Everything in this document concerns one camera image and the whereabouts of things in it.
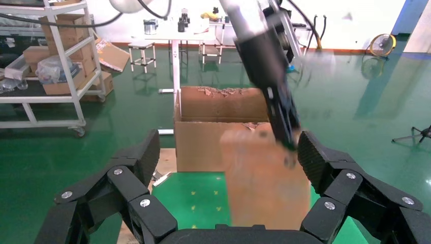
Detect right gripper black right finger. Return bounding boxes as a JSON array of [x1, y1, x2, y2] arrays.
[[298, 130, 431, 244]]

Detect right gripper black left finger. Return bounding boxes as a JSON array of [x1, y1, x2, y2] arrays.
[[34, 129, 178, 244]]

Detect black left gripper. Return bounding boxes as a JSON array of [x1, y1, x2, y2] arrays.
[[234, 32, 302, 151]]

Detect small taped cardboard box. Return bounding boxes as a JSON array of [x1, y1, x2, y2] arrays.
[[219, 121, 311, 230]]

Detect large open cardboard carton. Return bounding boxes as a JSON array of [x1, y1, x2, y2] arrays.
[[174, 85, 270, 173]]

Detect flat brown cardboard box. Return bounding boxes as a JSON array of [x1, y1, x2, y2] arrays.
[[42, 67, 87, 96]]

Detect tall brown cardboard box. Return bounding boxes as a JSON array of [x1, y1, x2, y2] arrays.
[[72, 44, 97, 77]]

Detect flattened printed cardboard sheet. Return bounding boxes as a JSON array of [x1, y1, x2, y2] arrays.
[[95, 38, 131, 73]]

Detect small brown cardboard box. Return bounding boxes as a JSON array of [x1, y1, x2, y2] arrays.
[[22, 45, 51, 65]]

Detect large brown cardboard box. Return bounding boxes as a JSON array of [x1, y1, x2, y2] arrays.
[[40, 13, 91, 48]]

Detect silver metal clamp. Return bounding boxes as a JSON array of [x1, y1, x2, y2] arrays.
[[151, 171, 172, 188]]

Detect green table mat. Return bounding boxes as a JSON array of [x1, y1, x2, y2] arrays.
[[151, 171, 370, 244]]

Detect small white metal stool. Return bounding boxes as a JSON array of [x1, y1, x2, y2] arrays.
[[200, 22, 225, 65], [128, 40, 158, 74]]

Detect white wheeled shelf cart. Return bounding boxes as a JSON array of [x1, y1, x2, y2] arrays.
[[0, 0, 106, 137]]

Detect white desk with T-leg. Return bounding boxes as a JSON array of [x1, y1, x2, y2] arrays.
[[131, 28, 233, 135]]

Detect yellow floor fan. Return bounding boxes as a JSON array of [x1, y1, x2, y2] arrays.
[[368, 34, 397, 58]]

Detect clear plastic bag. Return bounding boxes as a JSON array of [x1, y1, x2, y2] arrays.
[[35, 54, 81, 85]]

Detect clear plastic cups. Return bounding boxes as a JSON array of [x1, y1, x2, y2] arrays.
[[0, 78, 29, 94]]

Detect white plastic tray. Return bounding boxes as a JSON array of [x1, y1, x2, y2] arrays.
[[4, 54, 32, 81]]

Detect silver metal can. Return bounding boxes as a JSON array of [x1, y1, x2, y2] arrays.
[[143, 18, 159, 36]]

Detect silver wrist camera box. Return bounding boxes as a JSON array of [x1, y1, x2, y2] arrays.
[[262, 0, 304, 59]]

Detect black braided cable loop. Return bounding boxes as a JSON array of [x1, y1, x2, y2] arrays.
[[286, 0, 321, 48]]

